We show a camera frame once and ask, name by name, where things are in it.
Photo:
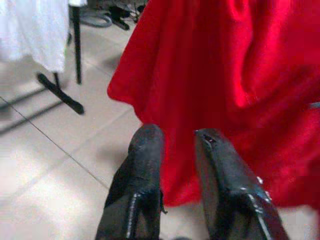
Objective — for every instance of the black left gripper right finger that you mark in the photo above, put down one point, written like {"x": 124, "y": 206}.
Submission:
{"x": 230, "y": 195}

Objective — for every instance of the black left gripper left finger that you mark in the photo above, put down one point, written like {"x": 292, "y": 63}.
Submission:
{"x": 142, "y": 175}

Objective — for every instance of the red polo shirt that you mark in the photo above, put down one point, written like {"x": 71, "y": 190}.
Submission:
{"x": 200, "y": 75}

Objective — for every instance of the black table leg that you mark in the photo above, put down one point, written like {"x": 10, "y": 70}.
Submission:
{"x": 77, "y": 45}

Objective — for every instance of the white seamed garment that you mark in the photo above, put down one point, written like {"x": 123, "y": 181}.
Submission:
{"x": 32, "y": 30}

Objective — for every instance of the black clothes rack frame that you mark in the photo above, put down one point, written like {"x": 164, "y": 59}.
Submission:
{"x": 62, "y": 96}

